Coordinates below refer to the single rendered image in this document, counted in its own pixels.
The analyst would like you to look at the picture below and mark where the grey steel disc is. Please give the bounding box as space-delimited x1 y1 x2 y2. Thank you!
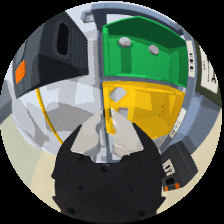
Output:
148 45 159 55
119 37 131 48

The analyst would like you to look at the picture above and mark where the grey open bin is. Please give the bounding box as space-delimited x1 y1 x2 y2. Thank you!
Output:
108 133 168 158

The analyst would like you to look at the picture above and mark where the yellow bin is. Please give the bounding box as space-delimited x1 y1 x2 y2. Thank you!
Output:
103 81 185 139

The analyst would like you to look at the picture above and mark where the green open bin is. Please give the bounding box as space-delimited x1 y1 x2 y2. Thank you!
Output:
102 16 188 88

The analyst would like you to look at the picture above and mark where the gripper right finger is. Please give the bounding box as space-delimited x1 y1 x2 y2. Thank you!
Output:
110 108 167 179

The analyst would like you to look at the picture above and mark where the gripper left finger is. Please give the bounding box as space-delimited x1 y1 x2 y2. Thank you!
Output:
51 108 105 179

